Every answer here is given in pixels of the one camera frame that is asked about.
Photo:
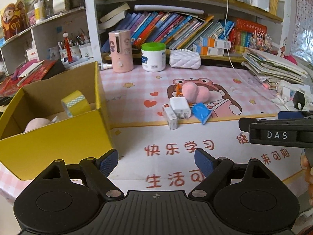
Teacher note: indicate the stack of papers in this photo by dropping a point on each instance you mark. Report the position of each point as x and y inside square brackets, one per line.
[271, 66]

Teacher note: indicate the white red small box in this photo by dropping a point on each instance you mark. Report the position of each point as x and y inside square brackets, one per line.
[32, 54]

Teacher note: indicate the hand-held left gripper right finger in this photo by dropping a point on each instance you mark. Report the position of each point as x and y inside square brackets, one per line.
[203, 161]

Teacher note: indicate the thick paperback book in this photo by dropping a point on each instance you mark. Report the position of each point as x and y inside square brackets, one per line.
[115, 13]

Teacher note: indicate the red book set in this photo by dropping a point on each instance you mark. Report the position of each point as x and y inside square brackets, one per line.
[247, 34]

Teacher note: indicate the row of leaning books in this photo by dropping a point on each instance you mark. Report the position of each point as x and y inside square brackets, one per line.
[166, 30]

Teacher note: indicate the white quilted pouch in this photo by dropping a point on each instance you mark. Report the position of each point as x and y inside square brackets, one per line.
[185, 59]

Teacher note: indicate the white bookshelf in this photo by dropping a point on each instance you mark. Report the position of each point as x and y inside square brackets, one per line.
[91, 24]

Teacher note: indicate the yellow cardboard box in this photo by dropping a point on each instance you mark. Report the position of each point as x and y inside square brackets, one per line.
[61, 139]

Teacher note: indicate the pile of red envelopes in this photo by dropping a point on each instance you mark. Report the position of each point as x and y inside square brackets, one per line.
[27, 76]

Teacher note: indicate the gold tape roll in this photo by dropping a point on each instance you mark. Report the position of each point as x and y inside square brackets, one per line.
[78, 105]

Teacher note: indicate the white storage bin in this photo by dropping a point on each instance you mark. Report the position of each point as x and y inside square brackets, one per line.
[260, 1]

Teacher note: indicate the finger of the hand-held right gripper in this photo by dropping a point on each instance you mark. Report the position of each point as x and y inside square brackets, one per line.
[291, 115]
[245, 123]

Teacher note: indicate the small white red carton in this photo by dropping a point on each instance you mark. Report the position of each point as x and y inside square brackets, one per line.
[171, 120]

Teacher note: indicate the fortune god gift bag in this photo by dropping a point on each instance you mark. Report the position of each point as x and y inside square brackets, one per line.
[12, 22]

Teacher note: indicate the black charger plug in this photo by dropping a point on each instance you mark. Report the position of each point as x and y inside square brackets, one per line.
[302, 100]

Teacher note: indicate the pink cloth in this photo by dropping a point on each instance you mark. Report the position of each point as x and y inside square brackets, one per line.
[290, 60]

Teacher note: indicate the white pump dispenser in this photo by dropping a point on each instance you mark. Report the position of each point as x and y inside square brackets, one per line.
[105, 66]

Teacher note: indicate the colourful spiky ornament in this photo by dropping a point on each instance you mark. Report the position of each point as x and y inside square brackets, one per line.
[260, 42]

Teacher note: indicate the pink checked printed tablecloth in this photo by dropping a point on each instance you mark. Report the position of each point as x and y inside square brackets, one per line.
[137, 95]

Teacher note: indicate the white can green lid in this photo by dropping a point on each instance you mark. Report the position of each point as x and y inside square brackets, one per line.
[153, 58]

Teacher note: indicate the pink humidifier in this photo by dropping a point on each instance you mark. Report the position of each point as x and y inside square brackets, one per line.
[121, 53]

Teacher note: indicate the white pen cup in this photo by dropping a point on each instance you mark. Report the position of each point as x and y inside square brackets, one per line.
[64, 55]
[85, 52]

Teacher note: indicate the blue plastic packet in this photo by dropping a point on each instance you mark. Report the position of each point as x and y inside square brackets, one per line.
[201, 111]

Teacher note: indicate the white low shelf unit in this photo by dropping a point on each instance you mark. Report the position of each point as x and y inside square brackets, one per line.
[46, 34]

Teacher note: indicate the white charger block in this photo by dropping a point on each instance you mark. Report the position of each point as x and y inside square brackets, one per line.
[179, 106]

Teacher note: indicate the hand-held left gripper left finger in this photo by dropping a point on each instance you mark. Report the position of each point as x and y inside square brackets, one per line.
[109, 162]

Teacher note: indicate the white power strip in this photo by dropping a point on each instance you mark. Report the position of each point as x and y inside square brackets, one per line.
[286, 88]

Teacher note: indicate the pink plush ball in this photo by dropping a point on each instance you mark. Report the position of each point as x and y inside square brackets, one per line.
[195, 91]

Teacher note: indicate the pink plush pig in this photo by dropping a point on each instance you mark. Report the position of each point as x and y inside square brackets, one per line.
[36, 125]

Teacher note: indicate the orange white carton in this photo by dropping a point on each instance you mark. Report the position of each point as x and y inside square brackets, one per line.
[215, 42]
[207, 51]

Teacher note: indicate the reindeer sticker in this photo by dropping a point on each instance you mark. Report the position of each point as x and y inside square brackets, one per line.
[282, 47]

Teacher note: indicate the white rolled paper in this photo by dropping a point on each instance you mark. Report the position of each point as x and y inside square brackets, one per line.
[168, 9]

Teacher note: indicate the alphabet wall poster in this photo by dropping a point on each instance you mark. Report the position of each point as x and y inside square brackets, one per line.
[303, 22]

